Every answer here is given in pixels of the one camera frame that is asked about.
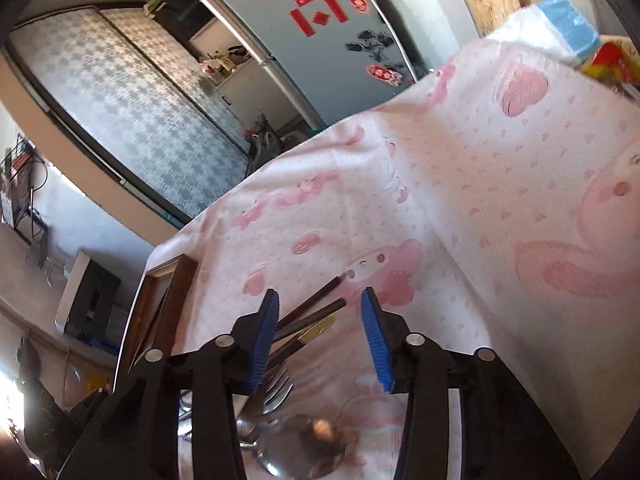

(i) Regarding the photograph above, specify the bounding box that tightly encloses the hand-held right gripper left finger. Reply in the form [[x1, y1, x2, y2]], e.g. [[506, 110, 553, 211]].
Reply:
[[57, 288, 281, 480]]

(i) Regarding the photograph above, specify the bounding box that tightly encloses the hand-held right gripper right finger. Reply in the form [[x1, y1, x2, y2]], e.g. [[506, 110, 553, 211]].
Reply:
[[360, 286, 583, 480]]

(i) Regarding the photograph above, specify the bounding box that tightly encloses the dark utensil with gold band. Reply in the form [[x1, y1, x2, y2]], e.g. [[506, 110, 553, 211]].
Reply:
[[269, 316, 337, 367]]

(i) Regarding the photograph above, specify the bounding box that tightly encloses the dark chopstick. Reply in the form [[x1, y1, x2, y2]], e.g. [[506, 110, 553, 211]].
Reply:
[[272, 298, 347, 343], [276, 275, 345, 328]]

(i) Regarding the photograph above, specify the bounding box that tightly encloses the brown wooden cutlery tray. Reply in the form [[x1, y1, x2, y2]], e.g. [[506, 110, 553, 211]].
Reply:
[[117, 254, 198, 376]]

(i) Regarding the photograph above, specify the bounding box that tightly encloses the metal spoon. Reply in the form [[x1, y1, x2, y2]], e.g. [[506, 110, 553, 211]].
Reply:
[[254, 411, 352, 479]]

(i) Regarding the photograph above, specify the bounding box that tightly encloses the black and white box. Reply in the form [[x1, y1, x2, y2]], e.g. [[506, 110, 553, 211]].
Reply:
[[55, 249, 122, 341]]

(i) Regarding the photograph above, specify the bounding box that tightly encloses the pink printed blanket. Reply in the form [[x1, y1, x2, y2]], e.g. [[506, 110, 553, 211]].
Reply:
[[145, 37, 640, 480]]

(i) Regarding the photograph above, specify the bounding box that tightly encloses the grey plastic bag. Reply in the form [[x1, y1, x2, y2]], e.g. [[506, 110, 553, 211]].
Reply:
[[244, 114, 287, 162]]

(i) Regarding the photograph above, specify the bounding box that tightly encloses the white kitchen cabinet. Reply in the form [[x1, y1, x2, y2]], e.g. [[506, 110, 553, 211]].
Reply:
[[189, 22, 306, 133]]

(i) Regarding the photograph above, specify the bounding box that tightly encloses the red oval sticker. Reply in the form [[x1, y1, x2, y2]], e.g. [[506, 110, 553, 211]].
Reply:
[[367, 62, 403, 86]]

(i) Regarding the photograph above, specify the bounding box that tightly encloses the clutter of kitchen items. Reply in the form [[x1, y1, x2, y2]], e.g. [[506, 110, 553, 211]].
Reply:
[[199, 44, 252, 81]]

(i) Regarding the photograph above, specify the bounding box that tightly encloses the patterned sliding door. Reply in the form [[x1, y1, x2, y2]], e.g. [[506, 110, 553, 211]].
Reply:
[[7, 7, 251, 221]]

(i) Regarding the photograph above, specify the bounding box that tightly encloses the grey refrigerator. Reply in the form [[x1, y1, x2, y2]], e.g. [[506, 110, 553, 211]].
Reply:
[[200, 0, 436, 131]]

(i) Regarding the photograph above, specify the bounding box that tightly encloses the black ink landscape sticker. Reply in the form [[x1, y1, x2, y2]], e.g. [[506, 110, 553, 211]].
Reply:
[[345, 27, 396, 56]]

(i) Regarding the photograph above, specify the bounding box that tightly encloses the red square paper decoration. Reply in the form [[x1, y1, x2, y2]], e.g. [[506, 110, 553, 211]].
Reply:
[[289, 0, 348, 36]]

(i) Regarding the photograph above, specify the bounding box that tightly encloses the yellow and red package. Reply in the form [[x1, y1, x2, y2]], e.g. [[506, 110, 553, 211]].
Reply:
[[580, 40, 640, 97]]

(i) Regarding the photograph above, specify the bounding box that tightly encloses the blue and white package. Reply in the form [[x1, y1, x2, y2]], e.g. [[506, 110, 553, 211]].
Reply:
[[487, 0, 601, 67]]

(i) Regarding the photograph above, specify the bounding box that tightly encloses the black wire rack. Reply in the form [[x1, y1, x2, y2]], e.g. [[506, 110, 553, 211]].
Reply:
[[0, 132, 48, 233]]

